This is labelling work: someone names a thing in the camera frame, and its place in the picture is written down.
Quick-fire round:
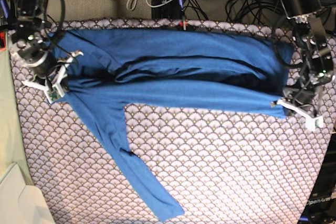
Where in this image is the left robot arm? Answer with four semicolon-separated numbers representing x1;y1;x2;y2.
278;0;335;106

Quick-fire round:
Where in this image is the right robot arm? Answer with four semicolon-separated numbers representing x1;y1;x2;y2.
9;0;66;79

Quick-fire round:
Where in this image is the fan-patterned table cloth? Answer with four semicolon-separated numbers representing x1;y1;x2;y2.
7;17;336;224

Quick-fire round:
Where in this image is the blue long-sleeve T-shirt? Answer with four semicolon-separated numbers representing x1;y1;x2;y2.
53;29;294;221

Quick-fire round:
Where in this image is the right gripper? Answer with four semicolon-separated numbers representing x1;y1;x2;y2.
12;46;58;79

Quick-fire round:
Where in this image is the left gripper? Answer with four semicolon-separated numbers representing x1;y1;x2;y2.
283;85;322;110

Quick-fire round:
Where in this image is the black OpenArm case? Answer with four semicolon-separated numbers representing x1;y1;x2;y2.
298;133;335;223

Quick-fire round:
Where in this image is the white plastic bin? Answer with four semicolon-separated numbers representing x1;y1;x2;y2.
1;163;55;223

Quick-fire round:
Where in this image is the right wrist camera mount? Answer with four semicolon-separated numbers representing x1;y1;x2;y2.
22;50;83;104

